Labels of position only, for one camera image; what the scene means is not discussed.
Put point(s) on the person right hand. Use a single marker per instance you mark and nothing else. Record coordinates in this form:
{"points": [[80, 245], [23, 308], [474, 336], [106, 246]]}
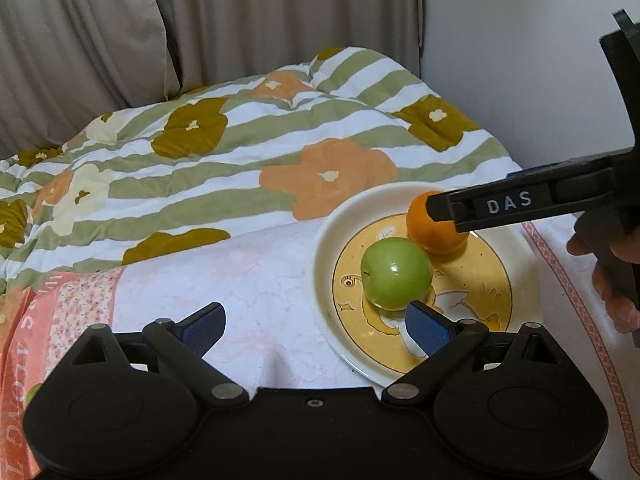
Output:
{"points": [[621, 310]]}

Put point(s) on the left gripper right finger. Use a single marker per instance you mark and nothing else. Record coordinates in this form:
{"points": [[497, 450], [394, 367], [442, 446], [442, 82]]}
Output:
{"points": [[446, 344]]}

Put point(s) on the small orange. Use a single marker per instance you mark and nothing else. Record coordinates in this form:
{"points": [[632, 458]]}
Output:
{"points": [[439, 238]]}

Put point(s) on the cream duck plate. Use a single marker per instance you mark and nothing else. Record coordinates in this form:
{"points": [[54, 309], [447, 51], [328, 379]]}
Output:
{"points": [[492, 278]]}

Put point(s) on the small green apple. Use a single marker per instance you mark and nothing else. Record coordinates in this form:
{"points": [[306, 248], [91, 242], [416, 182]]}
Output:
{"points": [[394, 272]]}

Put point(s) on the beige curtain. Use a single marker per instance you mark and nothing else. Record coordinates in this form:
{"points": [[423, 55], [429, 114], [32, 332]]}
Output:
{"points": [[64, 62]]}

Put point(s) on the pink floral cloth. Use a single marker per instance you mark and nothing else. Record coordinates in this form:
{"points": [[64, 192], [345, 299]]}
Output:
{"points": [[272, 339]]}

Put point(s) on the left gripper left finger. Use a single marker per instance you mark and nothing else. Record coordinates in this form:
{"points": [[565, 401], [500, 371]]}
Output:
{"points": [[180, 348]]}

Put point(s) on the striped floral quilt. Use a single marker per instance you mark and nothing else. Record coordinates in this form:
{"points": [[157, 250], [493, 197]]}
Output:
{"points": [[230, 159]]}

